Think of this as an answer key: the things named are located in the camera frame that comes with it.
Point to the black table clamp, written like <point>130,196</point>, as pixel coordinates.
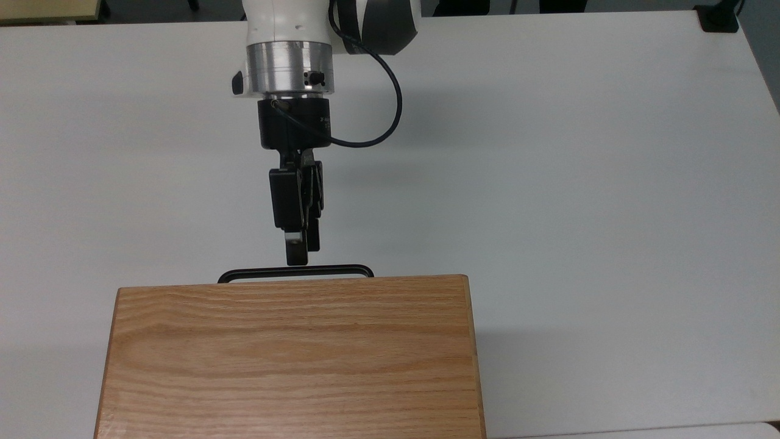
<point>719,18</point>

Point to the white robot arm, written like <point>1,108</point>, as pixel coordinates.
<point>304,36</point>

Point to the light wooden desk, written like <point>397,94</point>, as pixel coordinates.
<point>49,9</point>

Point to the wooden two-drawer cabinet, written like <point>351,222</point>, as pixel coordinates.
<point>292,360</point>

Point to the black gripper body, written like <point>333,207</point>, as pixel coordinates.
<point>294,125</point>

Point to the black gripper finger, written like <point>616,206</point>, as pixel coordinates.
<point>314,207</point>
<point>285,198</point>

